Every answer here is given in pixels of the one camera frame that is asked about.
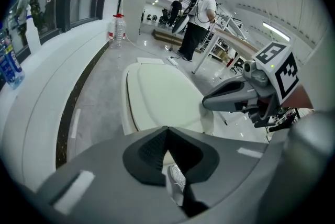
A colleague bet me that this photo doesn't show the wooden step platform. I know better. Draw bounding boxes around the wooden step platform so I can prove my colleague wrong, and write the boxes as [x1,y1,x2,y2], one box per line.
[152,28,202,53]

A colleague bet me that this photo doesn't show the long ceiling light panel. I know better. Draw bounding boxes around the long ceiling light panel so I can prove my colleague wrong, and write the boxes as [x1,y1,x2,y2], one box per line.
[263,21,291,41]

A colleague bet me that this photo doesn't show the white wall cable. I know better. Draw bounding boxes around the white wall cable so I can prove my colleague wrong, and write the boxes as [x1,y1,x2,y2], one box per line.
[120,0,171,59]

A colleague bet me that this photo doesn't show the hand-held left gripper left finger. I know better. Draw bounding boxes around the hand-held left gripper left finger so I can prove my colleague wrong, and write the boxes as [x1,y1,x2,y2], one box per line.
[36,126,189,224]

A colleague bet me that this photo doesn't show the white spray bottle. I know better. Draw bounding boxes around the white spray bottle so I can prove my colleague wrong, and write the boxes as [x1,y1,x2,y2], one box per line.
[25,4,42,55]

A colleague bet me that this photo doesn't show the beige pedal trash bin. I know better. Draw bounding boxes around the beige pedal trash bin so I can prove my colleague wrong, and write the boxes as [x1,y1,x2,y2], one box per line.
[120,62,216,137]

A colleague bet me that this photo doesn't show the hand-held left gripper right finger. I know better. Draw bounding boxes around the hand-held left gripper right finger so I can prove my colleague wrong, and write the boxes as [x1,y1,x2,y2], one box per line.
[167,126,285,224]

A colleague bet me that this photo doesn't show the blue label water bottle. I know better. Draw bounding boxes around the blue label water bottle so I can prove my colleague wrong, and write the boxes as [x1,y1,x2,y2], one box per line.
[0,23,26,90]

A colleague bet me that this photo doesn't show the person's right forearm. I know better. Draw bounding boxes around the person's right forearm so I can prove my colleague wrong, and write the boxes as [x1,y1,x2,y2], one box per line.
[281,84,314,110]

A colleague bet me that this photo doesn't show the person's white sneaker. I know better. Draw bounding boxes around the person's white sneaker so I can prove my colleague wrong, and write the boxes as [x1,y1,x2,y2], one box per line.
[167,164,187,206]

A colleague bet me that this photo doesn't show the white metal shelf rack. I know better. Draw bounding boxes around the white metal shelf rack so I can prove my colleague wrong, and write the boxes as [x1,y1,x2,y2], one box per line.
[209,12,248,59]

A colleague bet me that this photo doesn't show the wooden table white legs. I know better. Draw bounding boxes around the wooden table white legs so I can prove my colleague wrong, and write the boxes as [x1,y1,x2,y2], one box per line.
[192,28,260,74]

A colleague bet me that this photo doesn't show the white round floor fan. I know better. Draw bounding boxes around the white round floor fan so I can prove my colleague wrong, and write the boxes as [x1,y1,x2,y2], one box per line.
[169,15,189,52]

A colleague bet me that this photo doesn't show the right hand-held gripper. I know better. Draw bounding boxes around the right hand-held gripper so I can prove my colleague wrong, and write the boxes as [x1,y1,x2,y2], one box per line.
[203,41,299,128]

